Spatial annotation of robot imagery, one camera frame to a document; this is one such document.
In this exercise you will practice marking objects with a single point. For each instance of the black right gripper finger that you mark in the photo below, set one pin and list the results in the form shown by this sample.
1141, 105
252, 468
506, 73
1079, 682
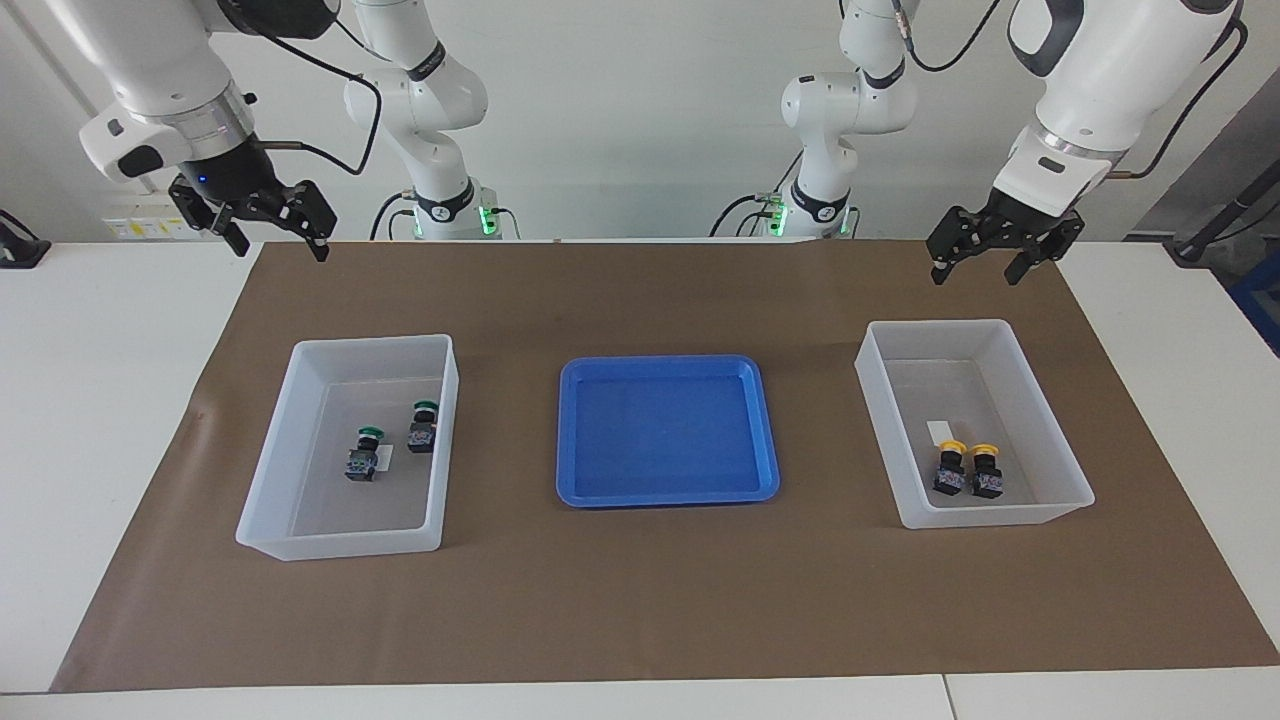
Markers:
205, 212
312, 212

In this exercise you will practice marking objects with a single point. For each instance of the black flat desk object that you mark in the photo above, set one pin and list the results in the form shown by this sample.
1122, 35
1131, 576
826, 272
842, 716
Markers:
20, 252

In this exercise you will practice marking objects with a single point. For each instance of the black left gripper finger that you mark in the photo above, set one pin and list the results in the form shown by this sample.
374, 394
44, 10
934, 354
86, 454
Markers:
955, 238
1050, 250

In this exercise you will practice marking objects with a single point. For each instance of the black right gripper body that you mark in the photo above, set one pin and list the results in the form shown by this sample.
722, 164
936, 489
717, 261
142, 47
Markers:
232, 185

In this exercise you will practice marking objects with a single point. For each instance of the brown paper table mat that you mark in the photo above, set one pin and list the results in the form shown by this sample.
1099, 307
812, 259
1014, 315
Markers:
640, 600

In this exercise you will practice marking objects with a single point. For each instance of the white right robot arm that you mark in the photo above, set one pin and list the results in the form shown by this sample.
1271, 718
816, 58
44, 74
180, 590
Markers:
150, 60

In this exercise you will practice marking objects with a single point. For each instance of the blue plastic tray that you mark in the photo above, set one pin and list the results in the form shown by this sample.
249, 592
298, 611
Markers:
660, 440

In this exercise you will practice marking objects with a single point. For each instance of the blue crate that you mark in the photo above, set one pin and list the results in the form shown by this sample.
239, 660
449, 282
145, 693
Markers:
1262, 300

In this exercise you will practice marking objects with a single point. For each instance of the white sticker label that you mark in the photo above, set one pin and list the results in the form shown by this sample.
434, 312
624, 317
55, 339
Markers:
386, 458
938, 430

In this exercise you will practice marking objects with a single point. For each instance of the black pole stand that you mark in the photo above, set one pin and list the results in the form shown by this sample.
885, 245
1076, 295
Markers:
1195, 245

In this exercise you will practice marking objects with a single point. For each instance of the yellow push button switch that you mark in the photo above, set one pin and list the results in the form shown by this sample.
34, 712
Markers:
949, 478
988, 482

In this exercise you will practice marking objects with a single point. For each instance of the green push button switch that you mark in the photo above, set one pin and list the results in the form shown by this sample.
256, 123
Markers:
362, 465
420, 435

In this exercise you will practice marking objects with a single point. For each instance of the white wall socket box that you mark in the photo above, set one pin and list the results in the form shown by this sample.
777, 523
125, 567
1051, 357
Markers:
135, 225

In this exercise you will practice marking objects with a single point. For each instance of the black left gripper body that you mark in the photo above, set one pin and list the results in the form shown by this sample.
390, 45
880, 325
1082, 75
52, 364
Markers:
1030, 225

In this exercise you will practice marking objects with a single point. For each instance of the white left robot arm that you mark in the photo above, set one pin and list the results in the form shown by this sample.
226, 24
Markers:
1100, 90

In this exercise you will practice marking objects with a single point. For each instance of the translucent white plastic box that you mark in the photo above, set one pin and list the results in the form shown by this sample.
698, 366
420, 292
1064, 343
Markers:
290, 480
1040, 470

